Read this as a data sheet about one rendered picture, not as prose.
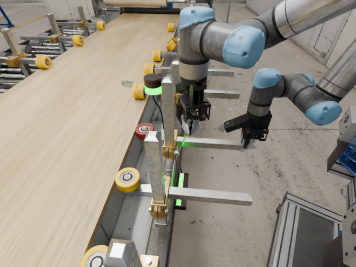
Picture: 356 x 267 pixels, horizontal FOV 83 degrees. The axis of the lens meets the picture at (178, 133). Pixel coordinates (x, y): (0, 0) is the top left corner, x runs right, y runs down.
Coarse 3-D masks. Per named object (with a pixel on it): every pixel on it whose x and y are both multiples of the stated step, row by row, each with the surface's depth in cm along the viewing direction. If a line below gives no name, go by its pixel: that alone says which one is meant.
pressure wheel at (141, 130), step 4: (140, 124) 87; (144, 124) 87; (148, 124) 87; (136, 128) 85; (140, 128) 85; (144, 128) 84; (148, 128) 85; (152, 128) 85; (136, 132) 83; (140, 132) 83; (144, 132) 83; (136, 136) 86; (140, 136) 83; (144, 136) 83
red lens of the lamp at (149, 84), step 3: (144, 78) 64; (144, 81) 64; (147, 81) 63; (150, 81) 63; (153, 81) 63; (156, 81) 63; (159, 81) 64; (144, 84) 65; (147, 84) 64; (150, 84) 63; (153, 84) 63; (156, 84) 64; (159, 84) 65; (150, 87) 64; (153, 87) 64; (156, 87) 64
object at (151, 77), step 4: (148, 76) 65; (152, 76) 65; (156, 76) 65; (160, 76) 65; (148, 80) 63; (152, 80) 63; (156, 80) 63; (152, 96) 70; (156, 104) 71; (160, 108) 72
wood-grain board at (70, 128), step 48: (96, 48) 162; (144, 48) 162; (0, 96) 106; (48, 96) 106; (96, 96) 106; (0, 144) 79; (48, 144) 79; (96, 144) 79; (0, 192) 62; (48, 192) 62; (96, 192) 62; (0, 240) 52; (48, 240) 52
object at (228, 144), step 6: (162, 138) 87; (180, 138) 87; (186, 138) 87; (192, 138) 87; (198, 138) 87; (204, 138) 87; (162, 144) 88; (180, 144) 87; (186, 144) 87; (192, 144) 86; (198, 144) 86; (204, 144) 85; (210, 144) 85; (216, 144) 85; (222, 144) 84; (228, 144) 84; (234, 144) 84; (240, 144) 84
